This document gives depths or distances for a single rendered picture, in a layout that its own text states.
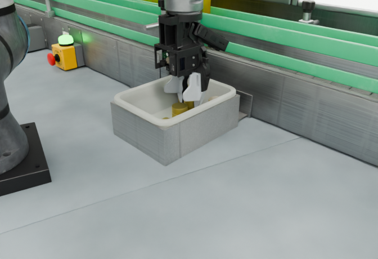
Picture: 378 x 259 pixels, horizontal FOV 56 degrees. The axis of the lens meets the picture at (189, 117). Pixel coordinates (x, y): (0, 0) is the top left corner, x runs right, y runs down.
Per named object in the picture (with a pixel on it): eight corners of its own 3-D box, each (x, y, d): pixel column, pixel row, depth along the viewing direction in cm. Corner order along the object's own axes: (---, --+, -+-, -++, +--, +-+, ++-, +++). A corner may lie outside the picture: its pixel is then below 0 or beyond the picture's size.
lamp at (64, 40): (76, 44, 112) (75, 35, 111) (63, 47, 109) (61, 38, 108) (69, 41, 115) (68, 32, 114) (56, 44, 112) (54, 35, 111)
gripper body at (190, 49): (154, 71, 74) (151, 12, 68) (184, 62, 79) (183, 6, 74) (179, 81, 69) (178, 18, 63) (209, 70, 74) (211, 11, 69)
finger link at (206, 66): (190, 90, 77) (185, 50, 73) (196, 88, 78) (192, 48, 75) (206, 93, 73) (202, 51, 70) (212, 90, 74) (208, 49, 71)
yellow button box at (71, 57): (85, 67, 116) (82, 44, 112) (63, 72, 111) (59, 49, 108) (74, 62, 120) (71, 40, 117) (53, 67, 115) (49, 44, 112)
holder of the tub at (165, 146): (252, 118, 84) (255, 88, 81) (165, 166, 67) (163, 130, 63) (199, 97, 95) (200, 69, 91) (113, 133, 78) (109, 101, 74)
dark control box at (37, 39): (46, 49, 133) (42, 26, 129) (25, 53, 128) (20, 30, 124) (37, 44, 138) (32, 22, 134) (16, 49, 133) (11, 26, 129)
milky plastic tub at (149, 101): (239, 124, 81) (241, 89, 77) (165, 165, 67) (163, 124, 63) (185, 101, 92) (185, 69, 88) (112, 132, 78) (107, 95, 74)
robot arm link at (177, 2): (184, -17, 72) (214, -12, 67) (184, 7, 74) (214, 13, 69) (155, -13, 67) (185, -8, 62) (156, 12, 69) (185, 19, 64)
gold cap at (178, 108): (179, 129, 76) (179, 110, 74) (168, 123, 78) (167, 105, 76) (191, 123, 78) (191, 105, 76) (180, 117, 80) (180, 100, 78)
